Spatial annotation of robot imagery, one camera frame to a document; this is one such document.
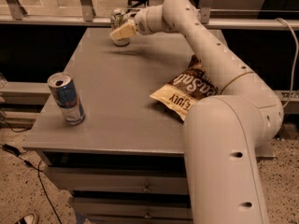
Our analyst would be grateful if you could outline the sea salt chips bag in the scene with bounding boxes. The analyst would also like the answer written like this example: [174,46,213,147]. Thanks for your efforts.
[149,55,218,120]

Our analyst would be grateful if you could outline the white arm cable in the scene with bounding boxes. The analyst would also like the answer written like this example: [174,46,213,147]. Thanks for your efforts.
[275,17,299,110]

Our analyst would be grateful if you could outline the black floor cable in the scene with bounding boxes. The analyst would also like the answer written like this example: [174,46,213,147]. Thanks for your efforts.
[0,119,64,224]

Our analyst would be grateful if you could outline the green white 7up can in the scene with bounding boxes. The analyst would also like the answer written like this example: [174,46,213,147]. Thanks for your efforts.
[110,8,130,47]

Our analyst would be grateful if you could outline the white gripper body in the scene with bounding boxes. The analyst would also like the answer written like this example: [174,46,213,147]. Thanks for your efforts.
[134,6,164,35]

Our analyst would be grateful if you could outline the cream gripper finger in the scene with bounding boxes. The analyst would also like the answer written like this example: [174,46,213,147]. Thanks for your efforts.
[109,21,137,41]

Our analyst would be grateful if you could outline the metal railing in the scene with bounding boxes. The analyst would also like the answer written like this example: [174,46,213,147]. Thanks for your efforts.
[0,0,298,30]

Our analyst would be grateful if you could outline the grey drawer cabinet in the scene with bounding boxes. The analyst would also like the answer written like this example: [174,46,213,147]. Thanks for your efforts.
[21,27,275,224]

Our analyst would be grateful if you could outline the white shoe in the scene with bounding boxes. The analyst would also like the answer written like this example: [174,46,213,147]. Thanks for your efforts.
[14,213,38,224]

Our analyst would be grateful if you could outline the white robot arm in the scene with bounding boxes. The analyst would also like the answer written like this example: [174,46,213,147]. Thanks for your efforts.
[110,0,284,224]

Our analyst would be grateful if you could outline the blue silver Red Bull can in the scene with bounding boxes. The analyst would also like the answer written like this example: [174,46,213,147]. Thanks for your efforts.
[48,72,85,125]

